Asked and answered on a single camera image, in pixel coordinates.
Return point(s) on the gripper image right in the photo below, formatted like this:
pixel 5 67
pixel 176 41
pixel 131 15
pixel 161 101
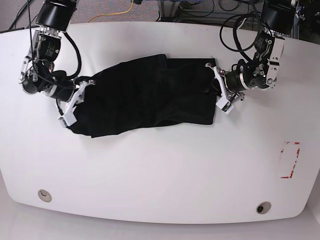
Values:
pixel 230 90

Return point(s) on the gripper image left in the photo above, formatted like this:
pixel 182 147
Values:
pixel 66 107

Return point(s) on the black t-shirt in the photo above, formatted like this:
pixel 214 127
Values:
pixel 148 92

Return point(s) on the black robot arm image left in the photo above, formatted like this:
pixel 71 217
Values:
pixel 38 74

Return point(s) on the red tape rectangle marking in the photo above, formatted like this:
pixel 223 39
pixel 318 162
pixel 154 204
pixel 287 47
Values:
pixel 288 159

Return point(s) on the left table grommet hole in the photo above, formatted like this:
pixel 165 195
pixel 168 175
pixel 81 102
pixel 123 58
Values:
pixel 44 195

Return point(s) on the table grommet hole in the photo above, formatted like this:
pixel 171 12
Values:
pixel 44 195
pixel 263 207

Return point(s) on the right table grommet hole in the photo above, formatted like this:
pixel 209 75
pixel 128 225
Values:
pixel 263 207

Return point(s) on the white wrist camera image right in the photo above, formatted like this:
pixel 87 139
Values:
pixel 225 105

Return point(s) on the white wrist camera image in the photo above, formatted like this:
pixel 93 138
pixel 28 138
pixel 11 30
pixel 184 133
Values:
pixel 67 119
pixel 225 105

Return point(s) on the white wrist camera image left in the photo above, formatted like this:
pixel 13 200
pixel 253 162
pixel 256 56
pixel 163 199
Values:
pixel 67 119

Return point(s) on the aluminium frame stand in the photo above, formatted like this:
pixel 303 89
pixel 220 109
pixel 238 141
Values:
pixel 168 10

